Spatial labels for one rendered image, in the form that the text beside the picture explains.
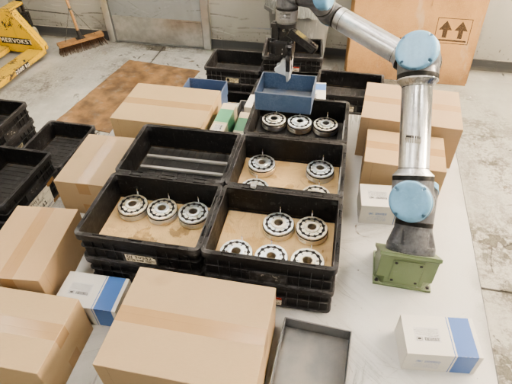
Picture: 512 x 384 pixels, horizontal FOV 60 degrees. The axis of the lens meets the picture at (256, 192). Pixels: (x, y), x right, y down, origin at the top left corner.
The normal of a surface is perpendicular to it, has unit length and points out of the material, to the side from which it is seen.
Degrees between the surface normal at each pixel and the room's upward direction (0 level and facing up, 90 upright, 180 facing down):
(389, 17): 79
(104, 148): 0
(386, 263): 90
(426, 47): 44
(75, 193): 90
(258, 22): 90
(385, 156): 0
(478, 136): 0
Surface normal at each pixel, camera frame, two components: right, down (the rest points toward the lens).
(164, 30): -0.22, 0.66
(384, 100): -0.02, -0.73
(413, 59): -0.43, -0.12
